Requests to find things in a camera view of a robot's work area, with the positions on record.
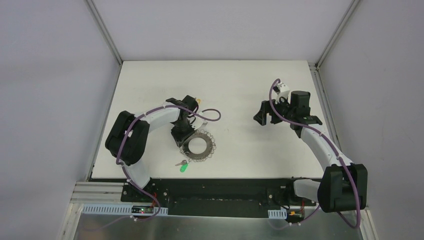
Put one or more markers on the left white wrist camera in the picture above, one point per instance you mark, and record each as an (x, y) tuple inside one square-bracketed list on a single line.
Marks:
[(198, 123)]

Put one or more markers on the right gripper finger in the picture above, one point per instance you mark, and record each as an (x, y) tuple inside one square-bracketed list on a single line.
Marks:
[(274, 118), (261, 116)]

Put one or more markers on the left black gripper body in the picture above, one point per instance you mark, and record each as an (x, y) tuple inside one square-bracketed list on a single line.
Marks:
[(180, 136)]

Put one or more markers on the right white slotted cable duct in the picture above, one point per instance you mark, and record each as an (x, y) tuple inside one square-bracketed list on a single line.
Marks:
[(280, 214)]

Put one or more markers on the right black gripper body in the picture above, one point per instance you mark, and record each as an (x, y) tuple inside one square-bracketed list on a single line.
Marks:
[(269, 116)]

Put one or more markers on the key with green tag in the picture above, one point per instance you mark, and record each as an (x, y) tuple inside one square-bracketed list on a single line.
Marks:
[(182, 165)]

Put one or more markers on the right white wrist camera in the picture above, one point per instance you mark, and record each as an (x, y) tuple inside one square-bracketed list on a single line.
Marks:
[(282, 90)]

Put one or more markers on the right aluminium frame post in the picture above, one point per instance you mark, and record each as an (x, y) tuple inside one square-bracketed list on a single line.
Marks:
[(337, 32)]

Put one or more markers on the left white slotted cable duct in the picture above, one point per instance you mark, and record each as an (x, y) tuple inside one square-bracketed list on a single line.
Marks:
[(124, 210)]

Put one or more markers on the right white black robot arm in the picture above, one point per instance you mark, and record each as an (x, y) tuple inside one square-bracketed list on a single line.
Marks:
[(343, 186)]

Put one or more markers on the left aluminium frame post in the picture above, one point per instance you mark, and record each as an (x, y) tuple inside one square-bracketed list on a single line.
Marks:
[(98, 20)]

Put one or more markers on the metal disc with key rings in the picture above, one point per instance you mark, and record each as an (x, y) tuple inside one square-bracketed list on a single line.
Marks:
[(198, 147)]

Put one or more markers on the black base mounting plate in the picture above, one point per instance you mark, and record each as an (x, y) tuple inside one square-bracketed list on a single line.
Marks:
[(206, 197)]

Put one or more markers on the white slotted cable duct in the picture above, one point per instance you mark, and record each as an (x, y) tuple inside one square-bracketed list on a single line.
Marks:
[(280, 214), (124, 210)]

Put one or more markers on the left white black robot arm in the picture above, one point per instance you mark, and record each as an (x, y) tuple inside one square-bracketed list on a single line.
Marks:
[(128, 136)]

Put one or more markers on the aluminium frame post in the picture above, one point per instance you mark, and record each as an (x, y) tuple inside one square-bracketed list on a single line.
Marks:
[(337, 32), (98, 20)]

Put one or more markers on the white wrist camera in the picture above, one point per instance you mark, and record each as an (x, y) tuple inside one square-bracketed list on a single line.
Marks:
[(198, 123), (282, 90)]

